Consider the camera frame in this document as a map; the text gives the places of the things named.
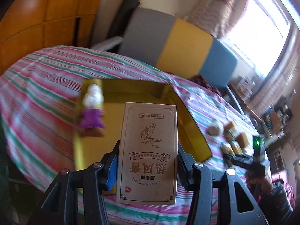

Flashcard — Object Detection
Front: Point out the brown paper box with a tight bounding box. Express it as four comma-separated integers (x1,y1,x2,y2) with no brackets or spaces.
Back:
116,103,178,206

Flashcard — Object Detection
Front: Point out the white purple snack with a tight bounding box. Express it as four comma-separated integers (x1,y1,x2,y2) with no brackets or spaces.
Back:
78,84,105,129

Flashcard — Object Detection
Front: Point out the yellow sponge cake piece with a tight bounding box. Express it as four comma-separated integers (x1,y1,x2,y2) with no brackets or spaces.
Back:
235,132,250,149

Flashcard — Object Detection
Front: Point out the green cracker packet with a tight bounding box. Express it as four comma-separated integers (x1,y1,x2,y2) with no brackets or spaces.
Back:
221,142,243,155

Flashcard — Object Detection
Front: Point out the right hand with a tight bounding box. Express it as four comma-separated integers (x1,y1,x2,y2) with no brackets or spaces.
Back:
246,173,274,202

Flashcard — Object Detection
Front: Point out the gold tin tray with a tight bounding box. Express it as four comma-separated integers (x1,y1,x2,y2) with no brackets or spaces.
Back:
73,78,212,196

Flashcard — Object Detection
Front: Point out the dark red cloth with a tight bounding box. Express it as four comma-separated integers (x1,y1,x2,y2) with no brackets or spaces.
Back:
189,75,222,96

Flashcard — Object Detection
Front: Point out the striped tablecloth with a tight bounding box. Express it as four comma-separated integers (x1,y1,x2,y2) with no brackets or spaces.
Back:
0,45,273,225

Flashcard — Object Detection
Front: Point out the grey yellow blue chair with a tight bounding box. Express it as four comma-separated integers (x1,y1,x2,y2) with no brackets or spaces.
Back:
92,8,243,114

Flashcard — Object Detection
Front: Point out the pink patterned curtain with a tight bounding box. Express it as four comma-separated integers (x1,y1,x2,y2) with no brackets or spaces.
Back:
184,0,248,39

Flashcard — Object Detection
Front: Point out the black rolled mat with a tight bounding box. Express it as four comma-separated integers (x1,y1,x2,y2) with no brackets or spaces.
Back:
106,0,140,39

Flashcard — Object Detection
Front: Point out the orange wooden wardrobe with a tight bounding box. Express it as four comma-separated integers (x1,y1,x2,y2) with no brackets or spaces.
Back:
1,0,100,73

